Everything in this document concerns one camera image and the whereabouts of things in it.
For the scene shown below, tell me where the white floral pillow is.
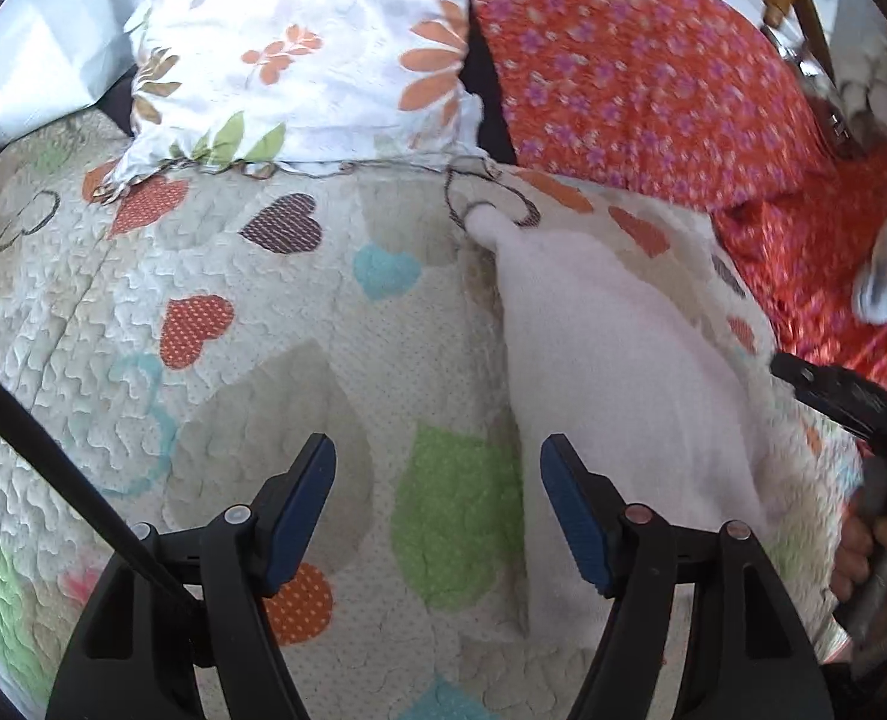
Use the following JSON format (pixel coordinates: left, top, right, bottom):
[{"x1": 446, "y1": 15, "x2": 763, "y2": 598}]
[{"x1": 102, "y1": 0, "x2": 490, "y2": 200}]

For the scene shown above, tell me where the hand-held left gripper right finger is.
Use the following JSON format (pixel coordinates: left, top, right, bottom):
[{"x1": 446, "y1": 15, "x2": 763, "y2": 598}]
[{"x1": 540, "y1": 433, "x2": 838, "y2": 720}]

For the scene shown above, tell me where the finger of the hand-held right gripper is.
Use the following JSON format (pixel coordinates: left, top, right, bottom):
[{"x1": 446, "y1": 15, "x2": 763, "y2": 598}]
[{"x1": 769, "y1": 350, "x2": 887, "y2": 460}]

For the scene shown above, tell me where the red patterned cloth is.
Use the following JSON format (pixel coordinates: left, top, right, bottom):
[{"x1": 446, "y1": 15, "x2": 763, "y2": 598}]
[{"x1": 712, "y1": 141, "x2": 887, "y2": 400}]

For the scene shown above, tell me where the black strap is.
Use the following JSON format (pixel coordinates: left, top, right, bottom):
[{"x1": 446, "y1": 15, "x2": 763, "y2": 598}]
[{"x1": 0, "y1": 349, "x2": 199, "y2": 605}]

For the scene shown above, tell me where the pale pink small garment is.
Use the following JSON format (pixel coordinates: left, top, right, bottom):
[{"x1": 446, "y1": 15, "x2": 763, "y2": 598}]
[{"x1": 465, "y1": 206, "x2": 773, "y2": 642}]

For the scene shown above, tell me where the white plastic bag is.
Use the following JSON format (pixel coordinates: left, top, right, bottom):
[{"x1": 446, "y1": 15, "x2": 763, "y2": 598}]
[{"x1": 0, "y1": 0, "x2": 145, "y2": 162}]

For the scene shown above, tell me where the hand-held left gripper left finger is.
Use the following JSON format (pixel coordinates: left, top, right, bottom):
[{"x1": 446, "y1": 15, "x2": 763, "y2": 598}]
[{"x1": 46, "y1": 433, "x2": 338, "y2": 720}]

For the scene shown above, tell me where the heart print quilted bedspread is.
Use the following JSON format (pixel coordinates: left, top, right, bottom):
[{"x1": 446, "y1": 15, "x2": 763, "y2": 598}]
[{"x1": 0, "y1": 109, "x2": 865, "y2": 720}]

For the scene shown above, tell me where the person's right hand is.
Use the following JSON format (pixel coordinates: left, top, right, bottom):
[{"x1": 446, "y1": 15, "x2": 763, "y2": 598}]
[{"x1": 831, "y1": 511, "x2": 887, "y2": 620}]

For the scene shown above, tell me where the red floral pillow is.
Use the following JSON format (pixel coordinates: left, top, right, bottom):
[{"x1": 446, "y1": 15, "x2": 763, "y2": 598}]
[{"x1": 468, "y1": 0, "x2": 841, "y2": 212}]

